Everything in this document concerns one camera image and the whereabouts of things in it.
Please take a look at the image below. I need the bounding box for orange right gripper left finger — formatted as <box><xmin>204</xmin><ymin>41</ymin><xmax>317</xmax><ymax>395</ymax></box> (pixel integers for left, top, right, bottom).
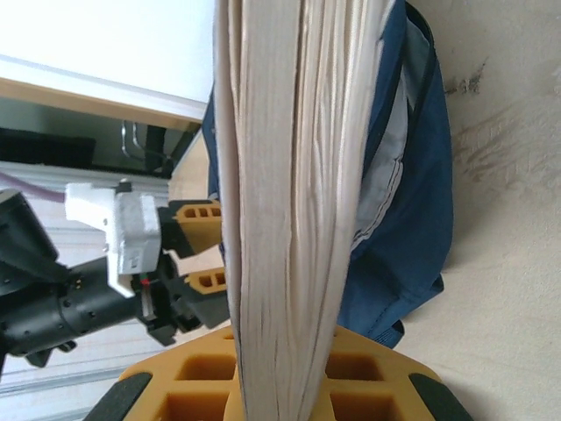
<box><xmin>87</xmin><ymin>327</ymin><xmax>247</xmax><ymax>421</ymax></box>

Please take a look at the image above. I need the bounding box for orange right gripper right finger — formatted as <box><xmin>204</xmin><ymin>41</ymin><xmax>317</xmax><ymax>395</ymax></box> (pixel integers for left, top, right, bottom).
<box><xmin>308</xmin><ymin>325</ymin><xmax>475</xmax><ymax>421</ymax></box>

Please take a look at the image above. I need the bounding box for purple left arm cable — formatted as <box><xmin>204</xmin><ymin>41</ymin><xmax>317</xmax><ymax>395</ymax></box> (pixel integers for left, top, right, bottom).
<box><xmin>0</xmin><ymin>172</ymin><xmax>69</xmax><ymax>203</ymax></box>

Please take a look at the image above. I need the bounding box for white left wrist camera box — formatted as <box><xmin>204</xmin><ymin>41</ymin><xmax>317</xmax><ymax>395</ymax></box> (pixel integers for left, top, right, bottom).
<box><xmin>64</xmin><ymin>182</ymin><xmax>164</xmax><ymax>300</ymax></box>

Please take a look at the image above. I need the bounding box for thick white-paged book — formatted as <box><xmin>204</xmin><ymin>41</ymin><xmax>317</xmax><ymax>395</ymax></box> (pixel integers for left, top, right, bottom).
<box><xmin>214</xmin><ymin>0</ymin><xmax>398</xmax><ymax>421</ymax></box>

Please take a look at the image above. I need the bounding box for navy blue backpack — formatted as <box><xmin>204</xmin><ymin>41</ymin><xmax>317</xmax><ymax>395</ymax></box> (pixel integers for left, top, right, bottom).
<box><xmin>200</xmin><ymin>0</ymin><xmax>453</xmax><ymax>352</ymax></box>

